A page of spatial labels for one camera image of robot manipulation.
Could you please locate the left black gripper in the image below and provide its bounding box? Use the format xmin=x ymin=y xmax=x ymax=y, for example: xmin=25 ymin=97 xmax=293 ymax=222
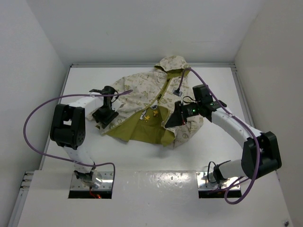
xmin=91 ymin=105 xmax=118 ymax=128

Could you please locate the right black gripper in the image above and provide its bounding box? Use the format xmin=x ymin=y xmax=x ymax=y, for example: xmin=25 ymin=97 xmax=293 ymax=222
xmin=165 ymin=101 xmax=201 ymax=128

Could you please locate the cream printed hooded jacket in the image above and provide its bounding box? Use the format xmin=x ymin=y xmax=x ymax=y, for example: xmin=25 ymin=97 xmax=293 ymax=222
xmin=96 ymin=56 xmax=204 ymax=148

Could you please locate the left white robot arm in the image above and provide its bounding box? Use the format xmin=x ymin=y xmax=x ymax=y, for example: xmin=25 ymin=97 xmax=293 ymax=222
xmin=50 ymin=86 xmax=118 ymax=189

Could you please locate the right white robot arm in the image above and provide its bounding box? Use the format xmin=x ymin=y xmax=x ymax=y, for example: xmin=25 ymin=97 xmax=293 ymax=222
xmin=165 ymin=85 xmax=282 ymax=183

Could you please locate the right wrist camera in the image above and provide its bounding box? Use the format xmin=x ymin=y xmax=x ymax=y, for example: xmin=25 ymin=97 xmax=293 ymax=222
xmin=173 ymin=88 xmax=183 ymax=97

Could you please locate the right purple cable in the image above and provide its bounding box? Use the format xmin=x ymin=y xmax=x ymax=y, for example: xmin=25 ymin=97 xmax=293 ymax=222
xmin=176 ymin=67 xmax=261 ymax=204

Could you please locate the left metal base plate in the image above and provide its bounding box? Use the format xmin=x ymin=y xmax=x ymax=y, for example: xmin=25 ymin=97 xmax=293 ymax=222
xmin=70 ymin=171 xmax=114 ymax=191

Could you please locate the metal base plate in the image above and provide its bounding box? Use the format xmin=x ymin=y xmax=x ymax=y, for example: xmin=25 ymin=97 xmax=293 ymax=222
xmin=70 ymin=171 xmax=114 ymax=191
xmin=196 ymin=171 xmax=239 ymax=192

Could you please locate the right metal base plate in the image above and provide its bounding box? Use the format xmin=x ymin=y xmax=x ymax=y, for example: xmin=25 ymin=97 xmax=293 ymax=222
xmin=196 ymin=171 xmax=239 ymax=192

